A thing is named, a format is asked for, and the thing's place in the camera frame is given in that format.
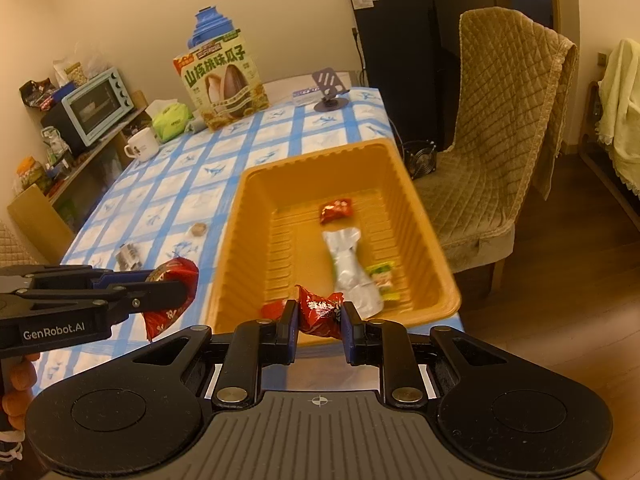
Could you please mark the dark phone stand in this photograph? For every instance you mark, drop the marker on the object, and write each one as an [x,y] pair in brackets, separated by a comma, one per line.
[330,95]

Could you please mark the white mug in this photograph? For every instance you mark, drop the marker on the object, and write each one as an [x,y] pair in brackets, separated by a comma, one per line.
[142,145]

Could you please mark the grey green cloth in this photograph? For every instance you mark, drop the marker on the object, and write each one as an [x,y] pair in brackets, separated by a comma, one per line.
[196,125]

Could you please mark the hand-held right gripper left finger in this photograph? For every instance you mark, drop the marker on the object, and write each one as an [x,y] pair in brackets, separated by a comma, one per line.
[267,342]

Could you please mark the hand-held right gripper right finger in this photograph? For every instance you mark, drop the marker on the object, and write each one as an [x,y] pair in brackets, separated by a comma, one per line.
[355,345]

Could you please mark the chair with quilted cover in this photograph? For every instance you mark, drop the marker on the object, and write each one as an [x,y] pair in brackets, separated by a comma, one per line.
[500,135]
[15,245]

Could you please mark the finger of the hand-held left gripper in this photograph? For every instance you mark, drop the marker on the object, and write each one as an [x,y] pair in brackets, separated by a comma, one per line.
[125,278]
[150,296]

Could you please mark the black cabinet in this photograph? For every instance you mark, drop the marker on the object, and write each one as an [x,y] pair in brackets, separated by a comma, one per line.
[400,60]

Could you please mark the sunflower seed bag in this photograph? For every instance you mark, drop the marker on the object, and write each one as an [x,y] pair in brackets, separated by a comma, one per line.
[222,85]

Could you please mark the orange plastic tray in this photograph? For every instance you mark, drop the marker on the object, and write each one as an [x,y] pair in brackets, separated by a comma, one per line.
[280,200]

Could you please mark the blue kettle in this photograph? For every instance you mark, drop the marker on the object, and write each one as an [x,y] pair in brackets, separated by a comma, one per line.
[210,27]

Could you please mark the small red candy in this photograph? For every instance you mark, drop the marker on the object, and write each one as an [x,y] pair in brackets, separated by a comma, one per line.
[336,211]

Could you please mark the silver pouch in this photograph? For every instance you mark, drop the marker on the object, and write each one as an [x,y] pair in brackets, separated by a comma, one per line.
[350,270]

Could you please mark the striped clothing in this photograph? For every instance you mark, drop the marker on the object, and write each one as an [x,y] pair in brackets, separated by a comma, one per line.
[11,445]

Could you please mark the dark snack bag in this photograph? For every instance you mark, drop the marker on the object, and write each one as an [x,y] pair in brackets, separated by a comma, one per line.
[39,94]

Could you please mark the green tissue pack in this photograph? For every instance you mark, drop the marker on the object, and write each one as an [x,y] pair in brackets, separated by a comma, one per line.
[172,122]

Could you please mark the small flat box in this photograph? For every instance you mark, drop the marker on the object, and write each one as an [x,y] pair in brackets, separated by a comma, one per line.
[307,96]

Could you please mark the dark red printed packet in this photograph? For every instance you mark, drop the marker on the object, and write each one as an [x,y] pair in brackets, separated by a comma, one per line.
[320,312]

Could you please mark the green yellow candy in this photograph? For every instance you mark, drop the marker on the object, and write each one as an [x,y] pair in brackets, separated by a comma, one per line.
[382,280]

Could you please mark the red square packet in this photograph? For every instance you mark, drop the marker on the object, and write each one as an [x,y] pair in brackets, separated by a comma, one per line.
[274,309]

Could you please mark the red packet with cream label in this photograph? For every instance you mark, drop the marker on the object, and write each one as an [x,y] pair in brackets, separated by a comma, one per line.
[175,272]

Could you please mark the dark snack packet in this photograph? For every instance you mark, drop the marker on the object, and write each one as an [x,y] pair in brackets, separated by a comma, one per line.
[128,255]

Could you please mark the yellow cloth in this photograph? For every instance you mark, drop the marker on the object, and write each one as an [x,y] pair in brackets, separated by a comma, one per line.
[620,110]

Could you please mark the wooden shelf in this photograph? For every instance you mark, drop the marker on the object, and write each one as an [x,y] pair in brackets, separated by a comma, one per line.
[35,215]

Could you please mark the clear packet with brown cube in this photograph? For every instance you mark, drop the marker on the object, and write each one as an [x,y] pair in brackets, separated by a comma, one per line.
[199,230]

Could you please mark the light blue toaster oven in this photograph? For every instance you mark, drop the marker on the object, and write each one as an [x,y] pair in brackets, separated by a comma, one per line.
[95,107]

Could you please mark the black fan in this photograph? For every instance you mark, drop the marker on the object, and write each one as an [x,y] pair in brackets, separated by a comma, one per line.
[421,159]

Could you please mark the person's left hand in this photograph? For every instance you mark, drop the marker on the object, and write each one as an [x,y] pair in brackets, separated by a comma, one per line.
[22,375]

